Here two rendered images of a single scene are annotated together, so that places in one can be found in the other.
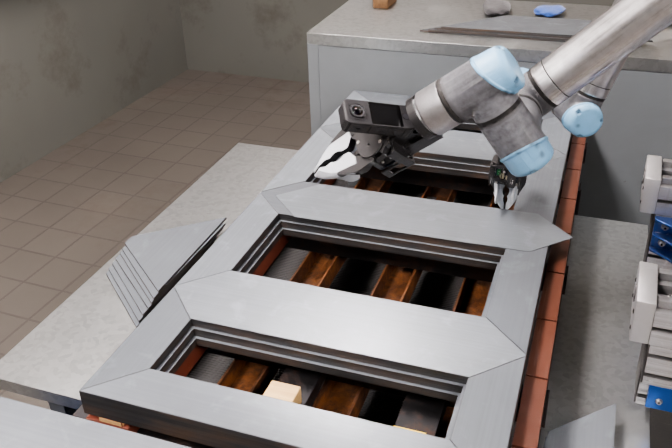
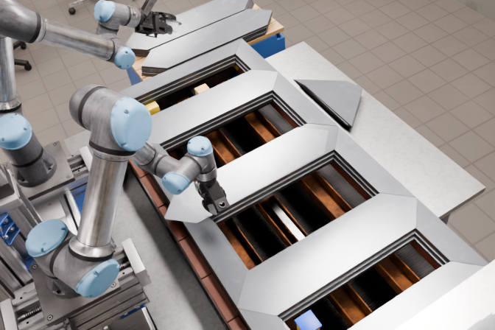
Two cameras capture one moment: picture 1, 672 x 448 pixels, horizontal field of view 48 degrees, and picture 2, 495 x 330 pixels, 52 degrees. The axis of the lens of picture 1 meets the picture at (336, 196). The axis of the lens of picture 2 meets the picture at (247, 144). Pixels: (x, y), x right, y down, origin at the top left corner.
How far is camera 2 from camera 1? 2.80 m
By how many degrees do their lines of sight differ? 94
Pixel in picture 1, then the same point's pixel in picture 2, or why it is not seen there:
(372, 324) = (194, 111)
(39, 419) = (241, 32)
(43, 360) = (297, 54)
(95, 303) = (323, 74)
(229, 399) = (200, 65)
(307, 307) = (223, 99)
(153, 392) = (222, 51)
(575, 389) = (134, 202)
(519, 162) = not seen: hidden behind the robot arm
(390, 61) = not seen: hidden behind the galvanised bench
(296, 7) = not seen: outside the picture
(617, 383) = (120, 218)
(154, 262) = (328, 89)
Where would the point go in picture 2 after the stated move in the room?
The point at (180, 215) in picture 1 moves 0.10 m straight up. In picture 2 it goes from (385, 121) to (387, 104)
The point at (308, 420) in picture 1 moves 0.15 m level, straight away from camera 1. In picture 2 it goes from (172, 76) to (197, 86)
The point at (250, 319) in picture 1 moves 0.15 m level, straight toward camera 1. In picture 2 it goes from (233, 82) to (206, 74)
